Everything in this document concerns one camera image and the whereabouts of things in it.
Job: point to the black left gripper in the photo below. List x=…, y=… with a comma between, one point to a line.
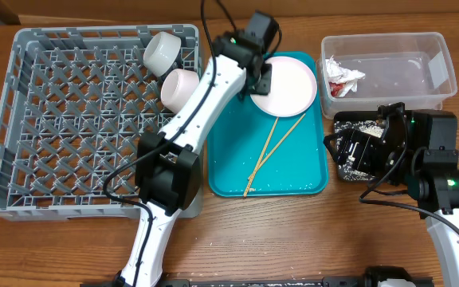
x=264, y=84

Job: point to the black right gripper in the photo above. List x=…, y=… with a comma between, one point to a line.
x=349, y=149

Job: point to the red white wrapper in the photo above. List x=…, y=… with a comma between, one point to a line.
x=341, y=80

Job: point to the small white bowl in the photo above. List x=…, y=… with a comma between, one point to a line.
x=177, y=88

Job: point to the grey bowl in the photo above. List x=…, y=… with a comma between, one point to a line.
x=161, y=53

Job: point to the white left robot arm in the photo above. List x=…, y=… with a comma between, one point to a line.
x=168, y=164

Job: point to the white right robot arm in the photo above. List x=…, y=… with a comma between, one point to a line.
x=411, y=160

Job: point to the spilled rice pile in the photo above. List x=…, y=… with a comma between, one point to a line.
x=367, y=126

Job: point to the black tray bin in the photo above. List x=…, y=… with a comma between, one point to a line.
x=398, y=133

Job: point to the large white plate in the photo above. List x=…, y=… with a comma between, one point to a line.
x=293, y=88

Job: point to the wooden chopstick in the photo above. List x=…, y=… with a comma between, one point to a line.
x=282, y=139
x=256, y=168

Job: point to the teal plastic tray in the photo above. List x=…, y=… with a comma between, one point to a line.
x=298, y=167

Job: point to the clear plastic bin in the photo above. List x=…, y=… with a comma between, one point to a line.
x=413, y=68

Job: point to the grey dish rack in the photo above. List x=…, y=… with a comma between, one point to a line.
x=73, y=104

